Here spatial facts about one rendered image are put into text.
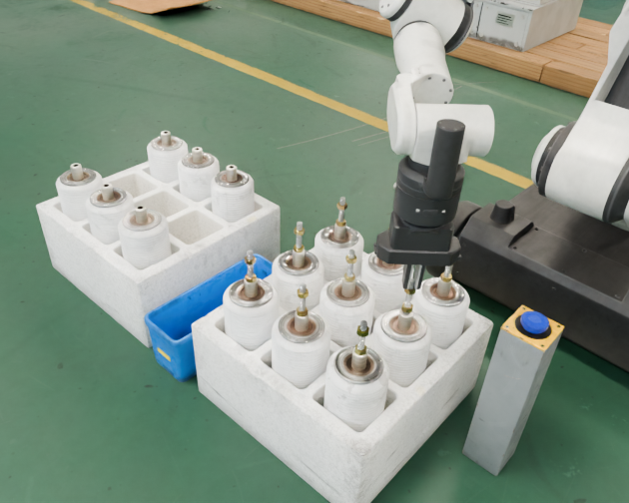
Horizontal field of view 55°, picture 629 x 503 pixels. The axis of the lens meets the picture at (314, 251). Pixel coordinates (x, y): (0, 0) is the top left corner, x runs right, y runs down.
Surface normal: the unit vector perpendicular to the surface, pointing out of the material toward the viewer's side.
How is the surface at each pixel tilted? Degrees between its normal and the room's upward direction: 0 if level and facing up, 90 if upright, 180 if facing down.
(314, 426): 90
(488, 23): 90
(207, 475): 0
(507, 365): 90
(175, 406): 0
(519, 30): 90
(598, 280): 0
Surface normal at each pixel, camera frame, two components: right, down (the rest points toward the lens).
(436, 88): 0.02, 0.76
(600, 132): -0.44, -0.31
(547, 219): 0.04, -0.80
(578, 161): -0.55, -0.11
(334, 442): -0.67, 0.42
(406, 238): -0.02, 0.60
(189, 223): 0.74, 0.43
